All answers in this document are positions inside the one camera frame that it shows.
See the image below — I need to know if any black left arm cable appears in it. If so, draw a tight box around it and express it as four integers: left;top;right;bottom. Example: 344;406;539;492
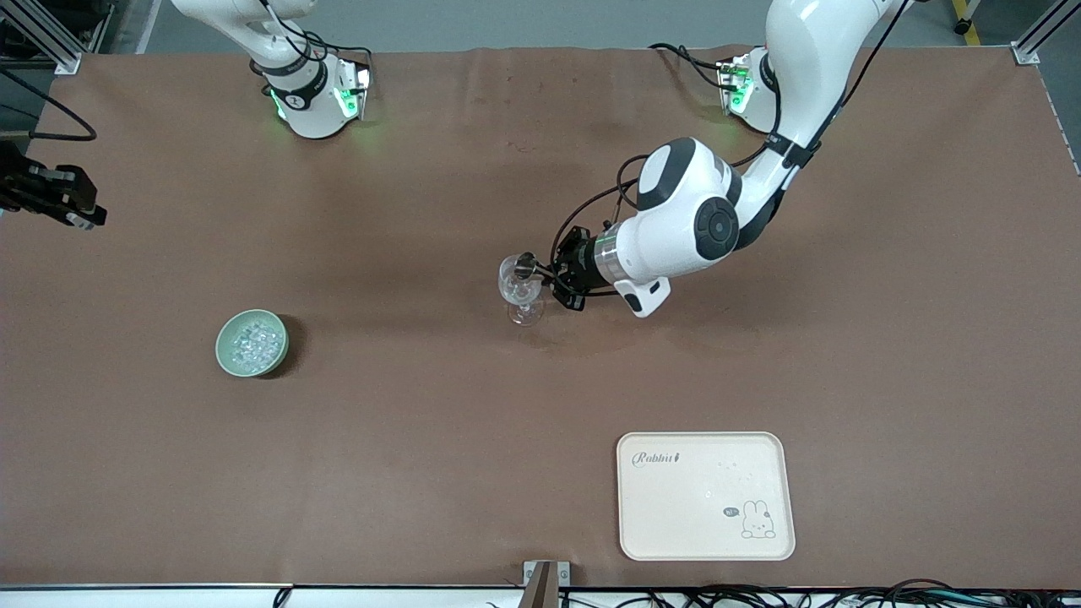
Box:
549;0;911;298

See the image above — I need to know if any clear wine glass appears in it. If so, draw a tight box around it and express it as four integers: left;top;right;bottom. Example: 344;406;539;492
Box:
498;254;544;327

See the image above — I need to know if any black cable bundle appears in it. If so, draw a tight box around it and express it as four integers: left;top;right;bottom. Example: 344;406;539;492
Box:
557;579;1081;608

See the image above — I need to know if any black left base cable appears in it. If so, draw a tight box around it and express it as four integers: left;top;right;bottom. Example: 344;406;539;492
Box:
649;42;729;90

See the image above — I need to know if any black right base cable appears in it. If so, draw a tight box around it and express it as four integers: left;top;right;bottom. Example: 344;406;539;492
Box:
245;0;374;85

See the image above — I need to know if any aluminium frame post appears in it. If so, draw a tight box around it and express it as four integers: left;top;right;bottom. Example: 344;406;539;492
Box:
0;0;83;75
1013;0;1081;66

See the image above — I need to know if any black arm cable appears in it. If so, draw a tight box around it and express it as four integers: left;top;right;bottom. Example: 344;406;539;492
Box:
0;66;98;142
549;0;911;298

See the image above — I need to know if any metal table edge bracket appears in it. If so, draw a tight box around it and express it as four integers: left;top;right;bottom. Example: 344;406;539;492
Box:
522;561;571;608

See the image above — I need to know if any green ceramic bowl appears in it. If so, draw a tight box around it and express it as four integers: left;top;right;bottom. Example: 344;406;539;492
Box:
215;309;290;378

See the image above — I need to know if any brown table cover mat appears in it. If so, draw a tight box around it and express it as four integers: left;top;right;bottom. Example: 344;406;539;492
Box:
0;46;1081;588

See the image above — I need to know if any black base cable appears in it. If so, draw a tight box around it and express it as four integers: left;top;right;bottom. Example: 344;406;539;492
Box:
649;42;729;90
245;0;374;85

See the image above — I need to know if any cream rabbit print tray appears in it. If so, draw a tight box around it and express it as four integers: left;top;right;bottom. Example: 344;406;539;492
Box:
617;432;796;562

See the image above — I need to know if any clear ice cube pile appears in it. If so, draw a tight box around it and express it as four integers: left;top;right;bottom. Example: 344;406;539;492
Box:
228;319;285;372

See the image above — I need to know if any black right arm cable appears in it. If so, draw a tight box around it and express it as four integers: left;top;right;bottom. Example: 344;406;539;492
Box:
0;66;98;142

